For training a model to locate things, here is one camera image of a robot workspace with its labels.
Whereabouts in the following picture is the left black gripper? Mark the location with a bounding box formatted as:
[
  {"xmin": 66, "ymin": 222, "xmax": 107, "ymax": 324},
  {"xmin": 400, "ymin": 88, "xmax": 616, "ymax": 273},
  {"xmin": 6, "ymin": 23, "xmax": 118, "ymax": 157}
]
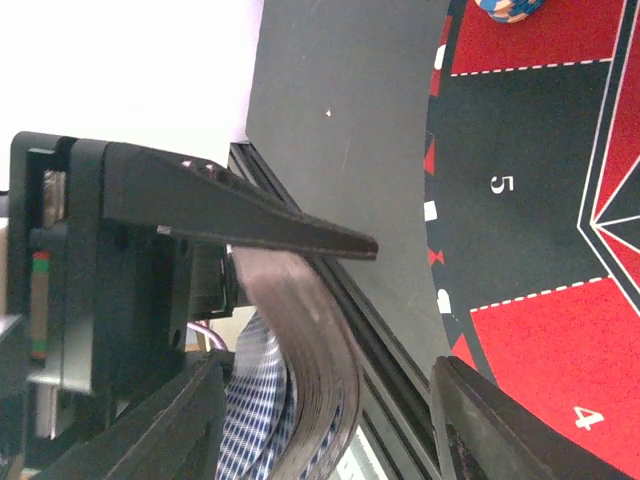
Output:
[{"xmin": 1, "ymin": 132, "xmax": 378, "ymax": 450}]

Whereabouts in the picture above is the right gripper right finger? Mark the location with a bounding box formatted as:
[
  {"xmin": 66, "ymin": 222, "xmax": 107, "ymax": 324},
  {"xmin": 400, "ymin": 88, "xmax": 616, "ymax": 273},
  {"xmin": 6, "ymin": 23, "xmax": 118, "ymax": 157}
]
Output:
[{"xmin": 430, "ymin": 356, "xmax": 629, "ymax": 479}]

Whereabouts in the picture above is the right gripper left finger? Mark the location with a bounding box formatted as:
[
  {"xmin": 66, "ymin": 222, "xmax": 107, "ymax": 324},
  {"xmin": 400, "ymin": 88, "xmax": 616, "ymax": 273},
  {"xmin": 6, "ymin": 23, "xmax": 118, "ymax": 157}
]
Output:
[{"xmin": 35, "ymin": 355, "xmax": 226, "ymax": 479}]

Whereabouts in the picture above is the blue card deck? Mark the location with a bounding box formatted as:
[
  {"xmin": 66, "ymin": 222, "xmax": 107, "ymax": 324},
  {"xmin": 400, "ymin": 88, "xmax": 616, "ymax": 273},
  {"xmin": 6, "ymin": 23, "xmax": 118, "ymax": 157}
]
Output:
[{"xmin": 216, "ymin": 248, "xmax": 363, "ymax": 479}]

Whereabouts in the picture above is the round red black poker mat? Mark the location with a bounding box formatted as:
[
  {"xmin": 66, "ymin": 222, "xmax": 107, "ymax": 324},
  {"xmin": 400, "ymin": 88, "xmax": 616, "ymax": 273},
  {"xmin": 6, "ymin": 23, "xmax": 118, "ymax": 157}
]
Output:
[{"xmin": 424, "ymin": 1, "xmax": 639, "ymax": 477}]

